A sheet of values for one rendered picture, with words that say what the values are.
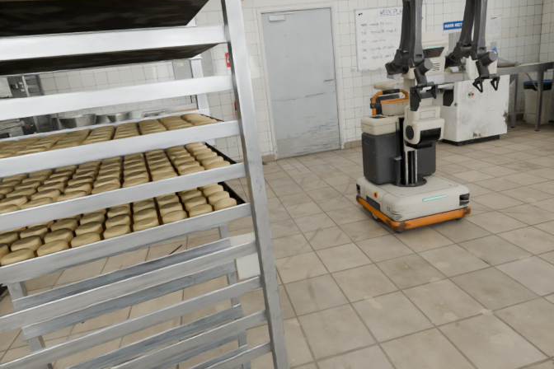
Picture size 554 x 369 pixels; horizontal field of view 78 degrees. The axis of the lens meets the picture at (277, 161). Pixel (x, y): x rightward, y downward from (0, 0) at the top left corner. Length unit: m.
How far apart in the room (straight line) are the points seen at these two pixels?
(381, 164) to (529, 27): 4.80
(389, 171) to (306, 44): 2.75
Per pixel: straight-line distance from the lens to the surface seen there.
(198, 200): 0.83
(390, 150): 2.80
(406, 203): 2.59
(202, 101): 1.11
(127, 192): 0.70
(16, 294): 1.28
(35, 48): 0.69
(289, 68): 5.00
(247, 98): 0.68
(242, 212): 0.75
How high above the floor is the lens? 1.24
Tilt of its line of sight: 14 degrees down
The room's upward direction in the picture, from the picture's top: 7 degrees counter-clockwise
